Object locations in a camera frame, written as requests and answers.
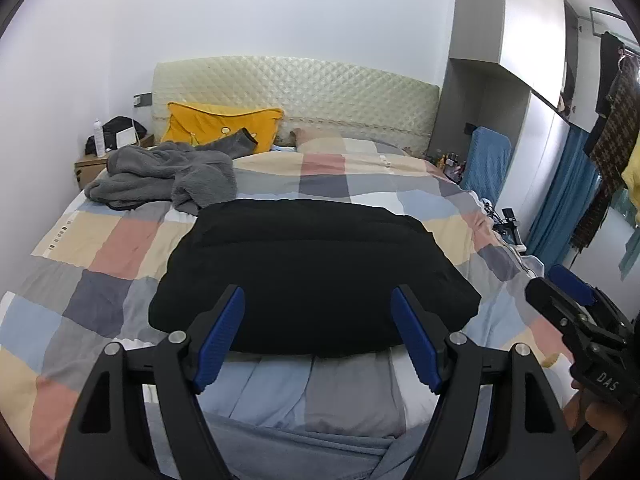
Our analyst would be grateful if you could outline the black puffer jacket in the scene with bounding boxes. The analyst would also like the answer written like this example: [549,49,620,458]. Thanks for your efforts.
[148,198,483,358]

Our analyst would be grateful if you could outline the blue curtain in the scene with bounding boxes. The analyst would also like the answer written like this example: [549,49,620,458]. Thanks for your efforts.
[527,127,603,266]

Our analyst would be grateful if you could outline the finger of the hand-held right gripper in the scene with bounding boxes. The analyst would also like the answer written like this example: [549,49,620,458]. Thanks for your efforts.
[524,276,603,353]
[547,264,631,326]

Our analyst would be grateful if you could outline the cream quilted headboard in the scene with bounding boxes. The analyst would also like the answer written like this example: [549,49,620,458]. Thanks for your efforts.
[151,57,441,156]

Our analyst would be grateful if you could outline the checked pastel blanket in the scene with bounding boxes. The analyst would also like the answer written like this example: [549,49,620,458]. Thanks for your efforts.
[0,137,576,478]

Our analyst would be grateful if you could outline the person's grey sweatshirt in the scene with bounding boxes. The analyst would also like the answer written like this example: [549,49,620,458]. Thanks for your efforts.
[145,410,436,480]

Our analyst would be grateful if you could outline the brown patterned hanging garment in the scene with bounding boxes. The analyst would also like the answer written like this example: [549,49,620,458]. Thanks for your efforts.
[572,52,640,261]

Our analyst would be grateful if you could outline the person's right hand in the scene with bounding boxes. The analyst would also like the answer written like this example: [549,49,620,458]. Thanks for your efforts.
[570,382,633,436]

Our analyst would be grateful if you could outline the grey fleece garment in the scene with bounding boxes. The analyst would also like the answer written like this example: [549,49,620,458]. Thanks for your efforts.
[84,141,238,213]

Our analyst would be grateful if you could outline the black hanging garment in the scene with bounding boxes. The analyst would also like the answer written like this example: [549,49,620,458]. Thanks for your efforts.
[594,31,626,118]

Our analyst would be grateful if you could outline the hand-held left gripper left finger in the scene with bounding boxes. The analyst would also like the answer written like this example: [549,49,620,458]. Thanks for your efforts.
[56,285,246,480]

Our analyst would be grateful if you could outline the black phone stand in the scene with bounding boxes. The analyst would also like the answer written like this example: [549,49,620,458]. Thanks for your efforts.
[492,207,526,247]

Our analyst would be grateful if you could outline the grey wardrobe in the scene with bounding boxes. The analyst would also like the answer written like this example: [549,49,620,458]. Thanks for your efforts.
[427,0,581,271]

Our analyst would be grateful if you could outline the dark grey garment roll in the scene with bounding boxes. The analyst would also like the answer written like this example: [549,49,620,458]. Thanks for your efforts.
[195,128,258,158]

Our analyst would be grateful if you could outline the row of small bottles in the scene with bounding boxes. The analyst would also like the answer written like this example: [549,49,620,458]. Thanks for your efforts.
[427,147,468,171]

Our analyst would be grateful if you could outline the wooden nightstand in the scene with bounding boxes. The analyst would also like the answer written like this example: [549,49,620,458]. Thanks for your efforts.
[74,132,155,191]

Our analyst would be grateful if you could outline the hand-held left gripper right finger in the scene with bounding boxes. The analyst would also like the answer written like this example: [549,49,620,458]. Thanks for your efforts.
[391,285,581,480]

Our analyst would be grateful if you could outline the black bag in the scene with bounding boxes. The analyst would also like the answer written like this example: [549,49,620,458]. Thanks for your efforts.
[84,116,148,156]

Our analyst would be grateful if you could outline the teal hanging garment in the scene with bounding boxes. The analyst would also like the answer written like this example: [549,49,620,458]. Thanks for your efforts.
[619,225,640,281]

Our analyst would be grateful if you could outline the blue towel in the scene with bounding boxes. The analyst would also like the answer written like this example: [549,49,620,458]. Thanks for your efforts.
[462,126,513,206]

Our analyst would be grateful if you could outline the yellow hanging garment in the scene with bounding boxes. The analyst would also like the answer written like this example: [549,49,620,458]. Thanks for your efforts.
[621,135,640,196]

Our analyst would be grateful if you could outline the yellow pillow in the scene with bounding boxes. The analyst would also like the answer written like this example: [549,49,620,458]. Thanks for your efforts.
[160,102,285,156]

